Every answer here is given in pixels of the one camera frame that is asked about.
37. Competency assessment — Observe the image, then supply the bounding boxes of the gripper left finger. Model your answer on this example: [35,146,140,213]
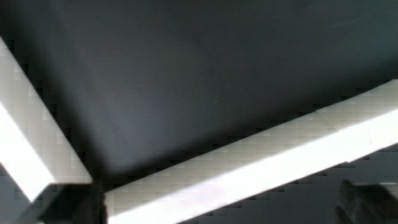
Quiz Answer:
[0,183,108,224]

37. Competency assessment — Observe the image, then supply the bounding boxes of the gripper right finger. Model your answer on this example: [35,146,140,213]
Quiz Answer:
[334,180,398,224]

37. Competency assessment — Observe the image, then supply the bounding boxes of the white U-shaped fence wall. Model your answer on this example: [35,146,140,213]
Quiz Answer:
[0,39,398,224]

